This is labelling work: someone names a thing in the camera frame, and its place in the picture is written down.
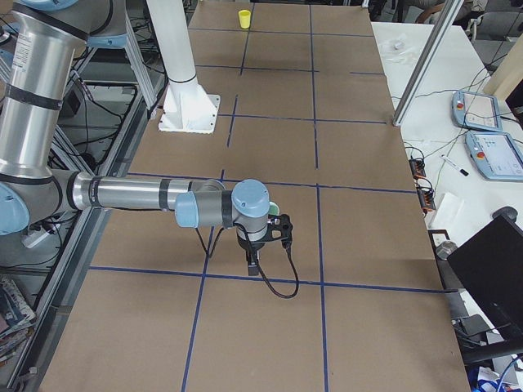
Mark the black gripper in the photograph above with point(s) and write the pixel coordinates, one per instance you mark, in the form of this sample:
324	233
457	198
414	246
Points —
248	246

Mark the yellow plastic cup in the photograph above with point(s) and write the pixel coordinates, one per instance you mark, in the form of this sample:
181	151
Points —
244	18

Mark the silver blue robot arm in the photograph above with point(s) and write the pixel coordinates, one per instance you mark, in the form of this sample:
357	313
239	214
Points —
50	33

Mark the green plastic cup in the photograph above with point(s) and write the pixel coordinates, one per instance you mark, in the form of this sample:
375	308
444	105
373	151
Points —
273	209

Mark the orange black electronics board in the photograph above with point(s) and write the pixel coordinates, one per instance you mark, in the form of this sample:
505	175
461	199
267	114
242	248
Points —
424	188

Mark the black white marker pen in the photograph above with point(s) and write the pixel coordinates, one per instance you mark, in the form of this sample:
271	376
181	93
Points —
454	165

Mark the black monitor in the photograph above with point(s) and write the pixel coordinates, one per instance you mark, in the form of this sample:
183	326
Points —
489	266

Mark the far teach pendant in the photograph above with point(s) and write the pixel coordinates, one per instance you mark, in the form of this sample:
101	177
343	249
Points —
476	111

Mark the teach pendant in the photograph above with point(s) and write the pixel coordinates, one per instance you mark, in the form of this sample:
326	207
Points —
476	111
496	155

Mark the near teach pendant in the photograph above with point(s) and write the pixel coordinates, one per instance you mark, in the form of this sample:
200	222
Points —
496	155

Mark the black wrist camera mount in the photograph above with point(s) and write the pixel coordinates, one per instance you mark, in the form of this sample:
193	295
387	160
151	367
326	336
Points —
280	228

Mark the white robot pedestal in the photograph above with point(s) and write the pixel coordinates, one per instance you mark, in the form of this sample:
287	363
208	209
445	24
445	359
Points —
187	106

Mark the aluminium frame post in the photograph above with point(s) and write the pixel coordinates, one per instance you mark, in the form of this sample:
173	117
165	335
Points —
448	12

